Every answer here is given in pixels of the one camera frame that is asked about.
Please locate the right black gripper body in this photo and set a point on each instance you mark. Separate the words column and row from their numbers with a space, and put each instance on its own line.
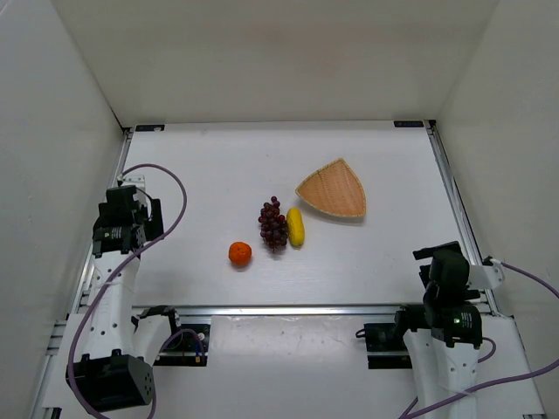
column 424, row 271

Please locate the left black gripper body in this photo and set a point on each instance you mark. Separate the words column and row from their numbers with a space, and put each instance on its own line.
column 154, row 216

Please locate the orange fake mandarin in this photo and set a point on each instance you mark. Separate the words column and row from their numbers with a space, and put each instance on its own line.
column 240, row 253

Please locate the purple fake grape bunch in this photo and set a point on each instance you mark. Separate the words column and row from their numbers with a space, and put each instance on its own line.
column 273, row 225

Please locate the yellow fake lemon fruit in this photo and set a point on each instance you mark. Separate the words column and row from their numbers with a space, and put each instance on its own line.
column 295, row 225

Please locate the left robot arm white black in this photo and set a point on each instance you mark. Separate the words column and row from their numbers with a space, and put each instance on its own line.
column 111, row 357

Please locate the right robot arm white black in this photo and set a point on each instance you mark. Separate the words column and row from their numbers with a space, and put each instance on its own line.
column 443, row 335

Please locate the woven triangular fruit basket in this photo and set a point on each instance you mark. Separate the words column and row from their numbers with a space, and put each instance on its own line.
column 334, row 190

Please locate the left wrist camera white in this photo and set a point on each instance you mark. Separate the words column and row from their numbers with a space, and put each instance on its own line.
column 131, row 180

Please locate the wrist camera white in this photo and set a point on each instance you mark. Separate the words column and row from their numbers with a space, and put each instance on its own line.
column 487, row 276
column 131, row 180

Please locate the front aluminium rail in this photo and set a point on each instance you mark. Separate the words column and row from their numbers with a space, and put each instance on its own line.
column 292, row 310

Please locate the aluminium rail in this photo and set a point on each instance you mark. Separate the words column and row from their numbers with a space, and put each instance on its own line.
column 467, row 239
column 100, row 237
column 292, row 310

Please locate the right aluminium rail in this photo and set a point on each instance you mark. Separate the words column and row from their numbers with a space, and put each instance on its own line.
column 467, row 239

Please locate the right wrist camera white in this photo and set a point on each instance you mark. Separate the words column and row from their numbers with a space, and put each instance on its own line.
column 487, row 276

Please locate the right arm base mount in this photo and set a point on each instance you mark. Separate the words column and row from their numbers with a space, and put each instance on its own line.
column 384, row 346

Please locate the left aluminium rail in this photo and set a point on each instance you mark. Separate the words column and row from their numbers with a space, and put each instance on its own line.
column 100, row 237

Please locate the left black corner bracket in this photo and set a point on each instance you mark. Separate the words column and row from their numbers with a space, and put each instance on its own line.
column 150, row 128

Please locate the black corner bracket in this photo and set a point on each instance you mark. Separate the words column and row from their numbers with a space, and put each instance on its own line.
column 150, row 128
column 408, row 123

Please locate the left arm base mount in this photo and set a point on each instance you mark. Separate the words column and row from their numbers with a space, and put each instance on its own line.
column 186, row 350

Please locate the right black corner bracket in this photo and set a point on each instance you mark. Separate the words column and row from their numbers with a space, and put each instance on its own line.
column 408, row 123

